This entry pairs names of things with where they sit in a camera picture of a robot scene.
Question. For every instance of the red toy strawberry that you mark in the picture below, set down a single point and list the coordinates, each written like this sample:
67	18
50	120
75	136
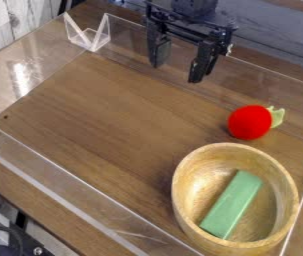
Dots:
252	121

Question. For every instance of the black equipment lower left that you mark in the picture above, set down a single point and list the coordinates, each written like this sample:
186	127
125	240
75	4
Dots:
17	243

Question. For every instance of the brown wooden bowl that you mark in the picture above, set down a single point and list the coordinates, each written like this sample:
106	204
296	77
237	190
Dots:
200	180

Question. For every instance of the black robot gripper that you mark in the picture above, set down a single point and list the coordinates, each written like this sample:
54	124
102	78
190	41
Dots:
193	20

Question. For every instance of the clear acrylic corner bracket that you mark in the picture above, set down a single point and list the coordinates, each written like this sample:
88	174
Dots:
89	38

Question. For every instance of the green rectangular block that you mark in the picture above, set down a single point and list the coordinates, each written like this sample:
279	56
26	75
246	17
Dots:
228	210

